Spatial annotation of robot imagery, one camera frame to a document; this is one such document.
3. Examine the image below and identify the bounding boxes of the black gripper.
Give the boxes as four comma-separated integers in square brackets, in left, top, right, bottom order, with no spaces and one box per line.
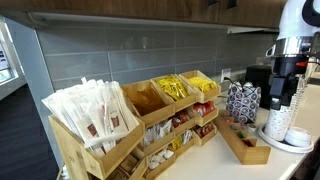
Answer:
[269,54,309,112]

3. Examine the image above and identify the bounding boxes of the tiered bamboo shelf organizer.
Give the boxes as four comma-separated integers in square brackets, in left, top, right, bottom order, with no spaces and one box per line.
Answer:
[120,69,222,180]

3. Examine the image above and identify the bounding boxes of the printed paper cup stack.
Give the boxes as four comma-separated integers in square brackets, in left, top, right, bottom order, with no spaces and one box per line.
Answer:
[264,105,294,142]
[289,74,309,129]

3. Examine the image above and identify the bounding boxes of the black coffee machine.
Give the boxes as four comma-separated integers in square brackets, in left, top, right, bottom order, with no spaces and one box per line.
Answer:
[245,64,278,110]

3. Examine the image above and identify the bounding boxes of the white cup lids stack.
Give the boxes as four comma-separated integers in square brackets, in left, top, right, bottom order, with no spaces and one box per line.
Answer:
[284,126,313,148]

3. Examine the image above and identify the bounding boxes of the white round tray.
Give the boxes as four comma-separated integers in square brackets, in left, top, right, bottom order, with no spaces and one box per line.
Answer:
[257,123,315,155]

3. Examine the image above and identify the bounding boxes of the red tea bags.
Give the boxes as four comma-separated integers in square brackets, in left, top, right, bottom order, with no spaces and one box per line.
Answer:
[242,138,258,148]

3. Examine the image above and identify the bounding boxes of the long bamboo tea box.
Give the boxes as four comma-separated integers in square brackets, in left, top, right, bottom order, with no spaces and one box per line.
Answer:
[213,114,272,166]

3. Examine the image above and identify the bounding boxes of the red packets pile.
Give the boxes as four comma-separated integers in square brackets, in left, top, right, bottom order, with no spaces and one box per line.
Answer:
[194,122,215,138]
[171,110,191,128]
[193,101,216,117]

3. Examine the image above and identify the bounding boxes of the yellow sweetener packets pile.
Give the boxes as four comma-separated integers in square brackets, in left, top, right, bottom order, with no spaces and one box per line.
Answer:
[188,76,218,94]
[155,75,189,102]

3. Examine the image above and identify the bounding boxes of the yellow and white packets pile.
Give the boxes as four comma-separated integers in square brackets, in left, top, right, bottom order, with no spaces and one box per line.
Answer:
[170,129,194,152]

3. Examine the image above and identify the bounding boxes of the white creamer cups pile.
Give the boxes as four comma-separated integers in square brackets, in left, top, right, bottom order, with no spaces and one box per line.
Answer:
[147,149,175,170]

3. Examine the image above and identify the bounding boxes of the brown packets pile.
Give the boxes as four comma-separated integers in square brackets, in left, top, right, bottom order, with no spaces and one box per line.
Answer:
[114,153,142,178]

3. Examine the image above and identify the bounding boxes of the bamboo organizer for stir sticks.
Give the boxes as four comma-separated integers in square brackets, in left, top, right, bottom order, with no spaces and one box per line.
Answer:
[48,114,148,180]

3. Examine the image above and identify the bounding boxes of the wooden upper cabinet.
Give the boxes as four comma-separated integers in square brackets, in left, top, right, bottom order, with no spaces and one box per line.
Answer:
[0,0,288,29]

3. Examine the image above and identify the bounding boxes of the white wrapped stir sticks bundle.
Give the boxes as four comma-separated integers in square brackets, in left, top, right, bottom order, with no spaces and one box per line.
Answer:
[41,77,141,158]

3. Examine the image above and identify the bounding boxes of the under-cabinet light strip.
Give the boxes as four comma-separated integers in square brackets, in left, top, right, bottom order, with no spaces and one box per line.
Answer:
[28,12,278,34]

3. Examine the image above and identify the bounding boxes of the wire basket of coffee pods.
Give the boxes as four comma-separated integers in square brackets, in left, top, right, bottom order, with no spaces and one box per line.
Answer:
[225,80,262,125]

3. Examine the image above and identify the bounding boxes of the black power cable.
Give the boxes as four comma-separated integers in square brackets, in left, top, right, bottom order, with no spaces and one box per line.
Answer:
[223,76,248,88]

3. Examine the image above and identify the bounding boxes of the white wall outlet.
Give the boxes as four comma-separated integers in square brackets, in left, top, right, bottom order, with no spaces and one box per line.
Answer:
[220,68,232,84]

